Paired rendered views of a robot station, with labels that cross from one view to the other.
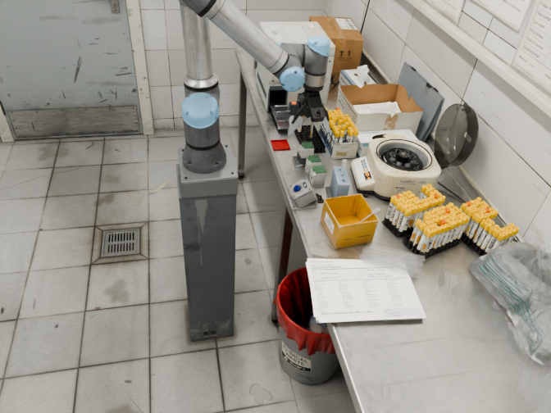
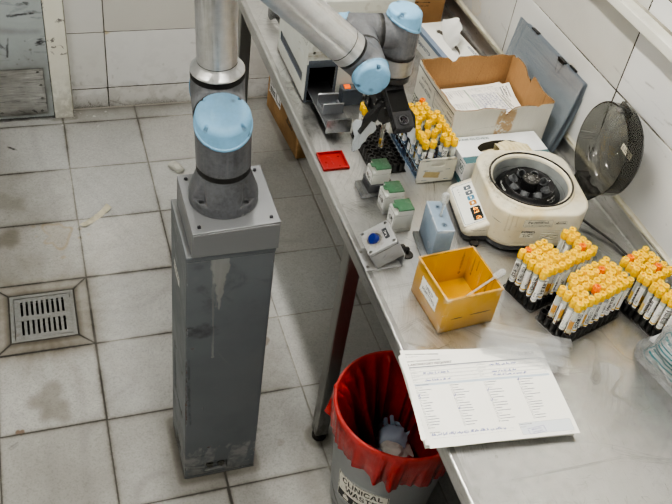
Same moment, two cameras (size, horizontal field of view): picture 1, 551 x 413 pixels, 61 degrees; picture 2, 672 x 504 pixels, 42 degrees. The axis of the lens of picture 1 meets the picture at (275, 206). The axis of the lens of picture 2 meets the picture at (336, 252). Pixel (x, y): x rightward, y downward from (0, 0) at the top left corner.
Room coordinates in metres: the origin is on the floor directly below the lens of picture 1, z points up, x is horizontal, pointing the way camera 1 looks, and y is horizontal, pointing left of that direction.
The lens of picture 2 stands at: (-0.13, 0.22, 2.18)
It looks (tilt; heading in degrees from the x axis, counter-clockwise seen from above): 43 degrees down; 351
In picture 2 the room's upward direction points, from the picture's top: 10 degrees clockwise
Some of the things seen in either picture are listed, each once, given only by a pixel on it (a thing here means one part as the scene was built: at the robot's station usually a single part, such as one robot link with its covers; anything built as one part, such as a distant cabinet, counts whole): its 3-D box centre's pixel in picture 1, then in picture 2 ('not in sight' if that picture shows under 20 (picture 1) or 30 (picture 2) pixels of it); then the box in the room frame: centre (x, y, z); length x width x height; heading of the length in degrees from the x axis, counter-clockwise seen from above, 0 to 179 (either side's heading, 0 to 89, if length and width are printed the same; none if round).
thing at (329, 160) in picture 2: (280, 144); (332, 160); (1.58, 0.00, 0.88); 0.07 x 0.07 x 0.01; 15
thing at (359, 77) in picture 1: (361, 79); (448, 40); (2.12, -0.35, 0.94); 0.22 x 0.12 x 0.13; 19
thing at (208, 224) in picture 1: (207, 260); (216, 348); (1.33, 0.26, 0.44); 0.20 x 0.20 x 0.87; 15
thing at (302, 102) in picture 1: (311, 97); (388, 93); (1.51, -0.09, 1.13); 0.09 x 0.08 x 0.12; 17
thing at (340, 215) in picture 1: (348, 220); (455, 289); (1.11, -0.23, 0.93); 0.13 x 0.13 x 0.10; 20
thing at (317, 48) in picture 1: (316, 55); (400, 31); (1.50, -0.09, 1.29); 0.09 x 0.08 x 0.11; 98
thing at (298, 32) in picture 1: (293, 67); (343, 26); (1.98, -0.02, 1.03); 0.31 x 0.27 x 0.30; 15
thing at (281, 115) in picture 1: (280, 111); (327, 101); (1.77, 0.02, 0.92); 0.21 x 0.07 x 0.05; 15
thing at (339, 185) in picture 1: (339, 186); (436, 232); (1.28, -0.21, 0.92); 0.10 x 0.07 x 0.10; 7
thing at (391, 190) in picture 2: (312, 165); (390, 197); (1.41, -0.12, 0.91); 0.05 x 0.04 x 0.07; 105
